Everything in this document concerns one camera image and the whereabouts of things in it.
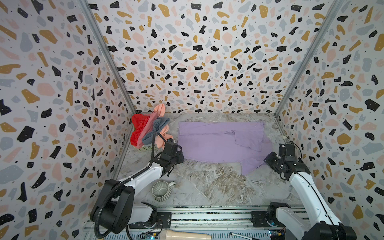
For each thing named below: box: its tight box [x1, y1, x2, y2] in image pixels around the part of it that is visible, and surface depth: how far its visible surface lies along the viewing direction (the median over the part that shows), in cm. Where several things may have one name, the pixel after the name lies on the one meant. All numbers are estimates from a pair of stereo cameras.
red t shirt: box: [130, 113, 150, 147], surface depth 95 cm
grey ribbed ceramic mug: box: [151, 180, 176, 202], surface depth 80 cm
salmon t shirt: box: [153, 103, 174, 149], surface depth 108 cm
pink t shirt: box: [135, 111, 159, 149], surface depth 94 cm
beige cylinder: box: [158, 229, 212, 240], surface depth 68 cm
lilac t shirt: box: [177, 121, 274, 176], surface depth 109 cm
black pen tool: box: [230, 232, 262, 240], surface depth 71 cm
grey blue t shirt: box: [142, 117, 170, 145], surface depth 95 cm
